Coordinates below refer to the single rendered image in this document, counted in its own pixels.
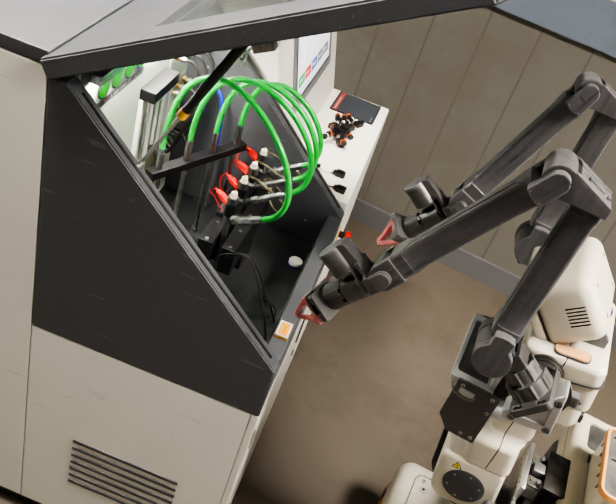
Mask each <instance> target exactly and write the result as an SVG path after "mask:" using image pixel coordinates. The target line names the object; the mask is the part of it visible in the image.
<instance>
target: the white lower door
mask: <svg viewBox="0 0 616 504"><path fill-rule="evenodd" d="M304 322H305V319H301V321H300V323H299V325H298V327H297V330H296V332H295V334H294V337H293V339H292V341H291V344H290V346H289V348H288V350H287V353H286V355H285V357H284V360H283V362H282V364H281V367H280V369H279V371H278V374H277V376H276V378H275V380H274V383H273V385H272V387H271V390H270V392H269V394H268V397H267V399H266V401H265V404H264V406H263V408H262V410H261V413H260V416H259V419H258V421H257V424H256V427H255V430H254V432H253V435H252V438H251V441H250V443H249V446H248V449H247V452H246V454H245V457H244V460H243V463H242V465H241V468H240V471H239V474H238V476H237V479H236V482H235V485H234V488H233V490H232V493H231V496H230V499H229V501H228V504H231V502H232V500H233V497H234V495H235V493H236V490H237V488H238V485H239V483H240V481H241V478H242V476H243V474H244V471H245V469H246V466H247V464H248V462H249V459H250V457H251V455H252V452H253V450H254V447H255V445H256V443H257V440H258V438H259V436H260V433H261V431H262V428H263V426H264V424H265V421H266V419H267V417H268V414H269V412H270V409H271V407H272V405H273V402H274V400H275V397H276V394H277V392H278V389H279V386H280V384H281V381H282V378H283V376H284V373H285V370H286V368H287V365H288V362H289V360H290V357H291V356H292V355H293V353H294V346H295V344H296V342H297V340H298V338H299V335H300V332H301V330H302V327H303V324H304Z"/></svg>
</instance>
